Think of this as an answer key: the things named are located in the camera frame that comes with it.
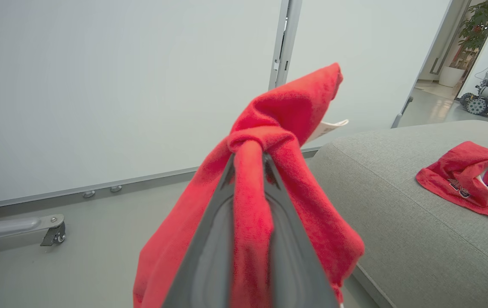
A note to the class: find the round metal levelling foot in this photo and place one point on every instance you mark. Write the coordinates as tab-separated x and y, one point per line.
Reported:
89	193
115	188

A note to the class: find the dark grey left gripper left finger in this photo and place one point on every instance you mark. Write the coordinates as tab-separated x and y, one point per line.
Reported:
201	265

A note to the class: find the grey fabric sofa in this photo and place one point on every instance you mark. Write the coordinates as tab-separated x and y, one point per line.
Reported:
398	235

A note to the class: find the white plant pot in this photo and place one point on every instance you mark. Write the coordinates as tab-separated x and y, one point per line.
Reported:
450	76

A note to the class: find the long grey partition foot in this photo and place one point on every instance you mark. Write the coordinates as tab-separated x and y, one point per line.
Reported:
8	226

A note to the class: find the grey upright partition post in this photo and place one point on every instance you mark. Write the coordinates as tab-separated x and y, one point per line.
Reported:
284	42

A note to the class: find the plain red garment with tag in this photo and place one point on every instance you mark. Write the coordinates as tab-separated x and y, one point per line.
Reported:
295	107

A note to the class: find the red garment with white trim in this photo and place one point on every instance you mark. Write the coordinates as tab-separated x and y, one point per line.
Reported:
449	171

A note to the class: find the green potted plant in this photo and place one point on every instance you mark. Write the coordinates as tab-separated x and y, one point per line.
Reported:
479	21

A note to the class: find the thin grey partition leg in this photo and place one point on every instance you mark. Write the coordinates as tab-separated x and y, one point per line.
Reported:
401	113

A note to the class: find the small black caster wheel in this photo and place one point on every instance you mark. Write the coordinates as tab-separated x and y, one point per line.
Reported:
55	235

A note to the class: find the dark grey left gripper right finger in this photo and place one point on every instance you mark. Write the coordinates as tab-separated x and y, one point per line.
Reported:
297	265

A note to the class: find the grey partition bottom rail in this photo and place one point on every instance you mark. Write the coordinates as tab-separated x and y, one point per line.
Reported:
77	187

